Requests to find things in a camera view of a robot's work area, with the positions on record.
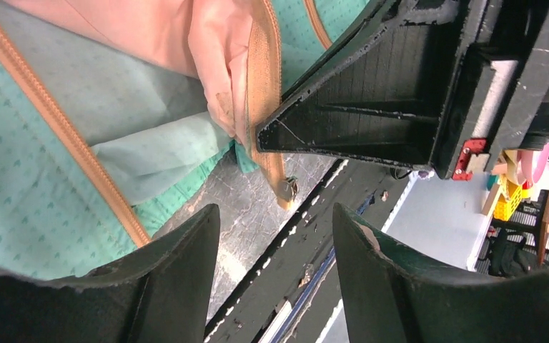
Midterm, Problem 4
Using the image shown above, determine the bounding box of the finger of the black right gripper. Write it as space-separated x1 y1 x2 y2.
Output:
257 1 498 179

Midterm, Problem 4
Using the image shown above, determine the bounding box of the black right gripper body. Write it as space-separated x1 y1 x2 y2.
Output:
450 1 549 179

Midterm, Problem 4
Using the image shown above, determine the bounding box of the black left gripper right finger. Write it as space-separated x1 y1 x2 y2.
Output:
332 203 549 342

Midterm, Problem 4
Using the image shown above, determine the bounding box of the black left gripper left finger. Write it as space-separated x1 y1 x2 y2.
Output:
0 204 220 342

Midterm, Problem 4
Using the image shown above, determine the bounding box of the orange and teal gradient jacket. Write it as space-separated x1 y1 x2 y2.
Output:
0 1 366 279

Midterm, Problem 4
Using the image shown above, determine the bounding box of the colourful toys pile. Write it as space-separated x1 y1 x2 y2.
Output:
482 143 549 234

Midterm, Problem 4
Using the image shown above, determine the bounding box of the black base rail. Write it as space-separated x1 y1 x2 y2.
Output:
204 159 415 342

